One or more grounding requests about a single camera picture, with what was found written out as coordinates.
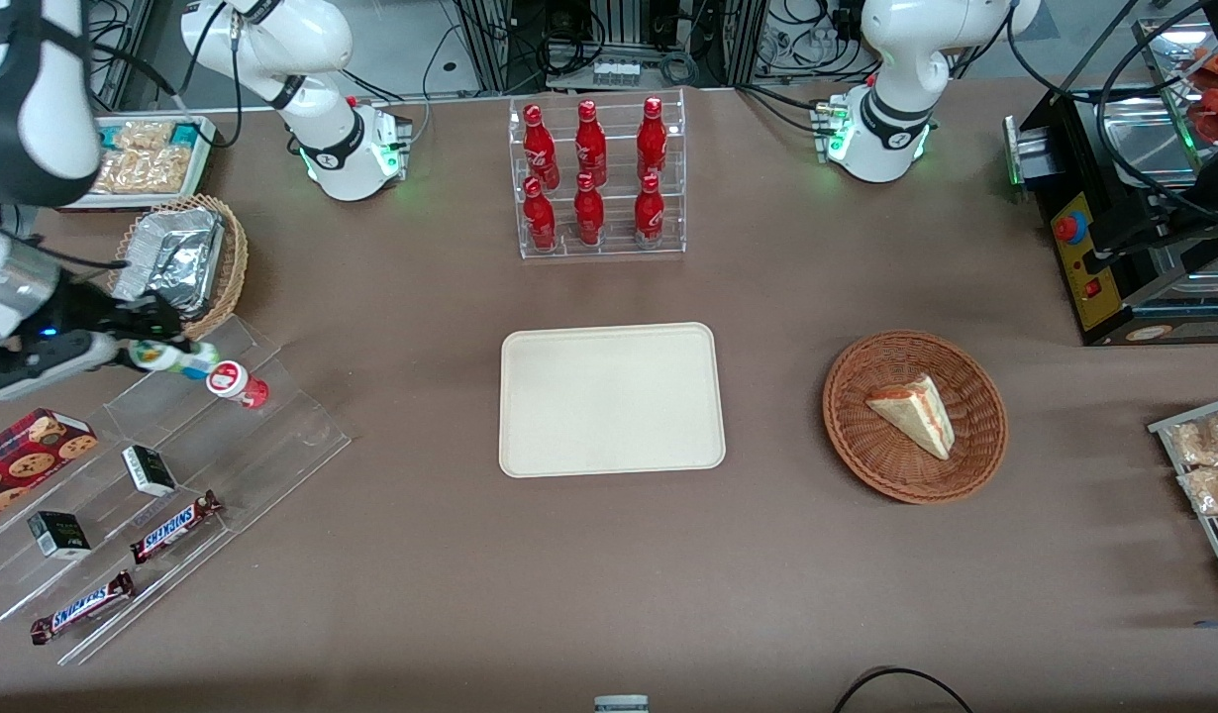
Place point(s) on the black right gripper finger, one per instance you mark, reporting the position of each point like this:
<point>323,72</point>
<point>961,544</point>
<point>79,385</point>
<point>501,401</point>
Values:
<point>114,335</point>
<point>158,322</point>

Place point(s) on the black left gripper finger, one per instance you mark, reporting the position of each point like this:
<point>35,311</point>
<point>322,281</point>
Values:
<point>1129,226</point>
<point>1100,262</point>

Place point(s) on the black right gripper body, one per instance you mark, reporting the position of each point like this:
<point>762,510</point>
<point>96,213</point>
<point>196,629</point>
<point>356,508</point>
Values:
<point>86,312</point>

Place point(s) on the green gum bottle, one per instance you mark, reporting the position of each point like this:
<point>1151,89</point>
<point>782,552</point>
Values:
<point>178,359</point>

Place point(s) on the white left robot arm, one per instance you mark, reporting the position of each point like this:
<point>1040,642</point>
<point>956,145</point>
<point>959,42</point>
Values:
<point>881,139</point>

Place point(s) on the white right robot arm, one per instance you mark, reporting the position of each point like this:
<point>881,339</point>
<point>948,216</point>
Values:
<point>344,158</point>

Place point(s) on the aluminium foil tray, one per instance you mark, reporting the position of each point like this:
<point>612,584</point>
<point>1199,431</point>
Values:
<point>178,253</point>

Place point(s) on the red gum bottle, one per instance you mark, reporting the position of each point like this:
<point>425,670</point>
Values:
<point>233,382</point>

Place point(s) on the tray of packaged snacks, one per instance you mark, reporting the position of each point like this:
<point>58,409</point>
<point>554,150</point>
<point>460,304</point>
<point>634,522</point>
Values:
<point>1168,428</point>

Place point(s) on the beige plastic tray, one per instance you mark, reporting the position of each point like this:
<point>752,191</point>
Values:
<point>609,401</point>

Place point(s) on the black food warmer appliance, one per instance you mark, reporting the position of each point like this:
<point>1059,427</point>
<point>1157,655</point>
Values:
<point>1074,287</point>

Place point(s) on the steel pan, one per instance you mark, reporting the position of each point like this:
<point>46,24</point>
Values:
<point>1149,144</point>

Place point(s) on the light wicker basket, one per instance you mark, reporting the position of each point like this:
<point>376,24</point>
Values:
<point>235,257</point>

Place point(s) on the small black box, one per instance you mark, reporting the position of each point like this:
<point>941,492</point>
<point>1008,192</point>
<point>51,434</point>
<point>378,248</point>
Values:
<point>150,471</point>
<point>58,536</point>

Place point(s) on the red cookie box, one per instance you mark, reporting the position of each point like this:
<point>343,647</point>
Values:
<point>30,456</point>

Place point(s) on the rice cracker bag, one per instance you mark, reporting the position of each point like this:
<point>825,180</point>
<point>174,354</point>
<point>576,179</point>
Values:
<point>144,170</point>
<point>144,135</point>

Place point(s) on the clear acrylic tiered shelf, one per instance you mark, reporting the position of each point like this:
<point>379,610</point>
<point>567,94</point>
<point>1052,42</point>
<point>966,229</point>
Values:
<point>272,446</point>

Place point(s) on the teal snack packet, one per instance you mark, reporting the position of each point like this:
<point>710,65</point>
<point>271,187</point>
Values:
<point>112,137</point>
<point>185,134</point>

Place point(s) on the white snack bin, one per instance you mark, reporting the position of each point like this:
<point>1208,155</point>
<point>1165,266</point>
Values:
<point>208,149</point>

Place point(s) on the Snickers bar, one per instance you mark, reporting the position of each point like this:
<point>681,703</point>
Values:
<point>82,607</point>
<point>176,527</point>

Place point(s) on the clear bag of snacks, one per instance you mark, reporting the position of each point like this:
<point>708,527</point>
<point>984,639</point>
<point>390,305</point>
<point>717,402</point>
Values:
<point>1213,490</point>
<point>1203,441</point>

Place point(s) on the triangle sandwich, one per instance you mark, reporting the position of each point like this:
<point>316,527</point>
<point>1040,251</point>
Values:
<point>916,411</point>

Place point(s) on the brown wicker basket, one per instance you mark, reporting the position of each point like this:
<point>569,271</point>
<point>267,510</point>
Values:
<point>866,446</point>

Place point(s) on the red cola bottle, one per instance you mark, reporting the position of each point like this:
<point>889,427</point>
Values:
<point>589,213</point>
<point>652,141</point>
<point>649,213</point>
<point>541,149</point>
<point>540,218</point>
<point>590,147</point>

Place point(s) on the clear acrylic bottle rack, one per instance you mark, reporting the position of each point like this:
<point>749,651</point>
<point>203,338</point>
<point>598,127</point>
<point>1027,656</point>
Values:
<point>619,248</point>

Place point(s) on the white power strip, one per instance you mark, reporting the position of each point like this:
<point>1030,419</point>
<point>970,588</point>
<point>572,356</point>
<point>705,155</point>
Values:
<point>616,73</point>

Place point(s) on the grey device edge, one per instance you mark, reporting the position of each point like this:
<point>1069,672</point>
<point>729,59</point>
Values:
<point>621,705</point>

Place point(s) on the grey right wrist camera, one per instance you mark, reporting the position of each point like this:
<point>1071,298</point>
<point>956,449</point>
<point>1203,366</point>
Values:
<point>45,364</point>

